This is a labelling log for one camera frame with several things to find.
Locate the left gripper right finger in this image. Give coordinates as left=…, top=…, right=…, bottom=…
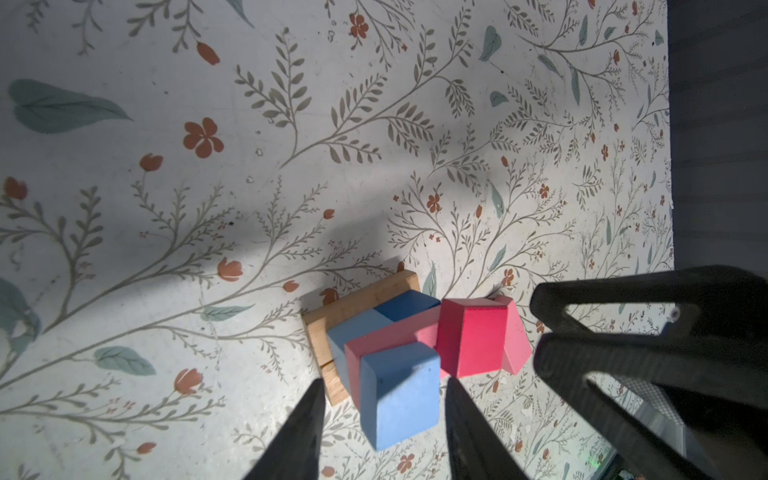
left=445, top=378, right=527, bottom=479

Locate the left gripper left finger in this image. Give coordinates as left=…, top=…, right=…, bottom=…
left=244, top=378, right=326, bottom=480

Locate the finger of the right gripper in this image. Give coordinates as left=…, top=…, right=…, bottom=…
left=529, top=265, right=768, bottom=355
left=533, top=333, right=767, bottom=479

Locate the small light blue cube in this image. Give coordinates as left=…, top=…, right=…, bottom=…
left=359, top=342, right=441, bottom=451

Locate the magenta cube block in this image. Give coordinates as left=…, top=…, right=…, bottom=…
left=436, top=299, right=507, bottom=378

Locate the natural wood plank block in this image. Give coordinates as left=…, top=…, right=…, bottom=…
left=302, top=270, right=420, bottom=369

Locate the light blue square block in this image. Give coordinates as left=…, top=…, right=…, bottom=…
left=327, top=309, right=393, bottom=394

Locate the blue cube block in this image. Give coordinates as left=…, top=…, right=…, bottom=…
left=375, top=290, right=441, bottom=322

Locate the floral patterned table mat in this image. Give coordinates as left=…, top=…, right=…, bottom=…
left=1, top=1, right=674, bottom=479

